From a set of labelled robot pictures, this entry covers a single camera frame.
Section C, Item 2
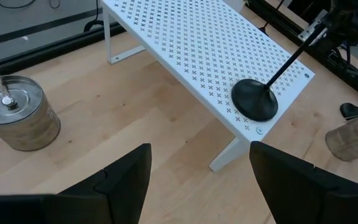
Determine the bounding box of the white perforated metal shelf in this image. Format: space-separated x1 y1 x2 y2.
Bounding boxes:
100 0 316 172

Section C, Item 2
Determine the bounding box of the silver tin can candle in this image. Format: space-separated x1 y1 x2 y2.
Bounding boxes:
0 74 62 152
324 112 358 162

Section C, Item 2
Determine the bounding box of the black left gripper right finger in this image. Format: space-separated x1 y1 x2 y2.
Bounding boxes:
249 140 358 224

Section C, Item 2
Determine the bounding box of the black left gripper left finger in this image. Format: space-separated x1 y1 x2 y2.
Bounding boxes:
0 143 152 224

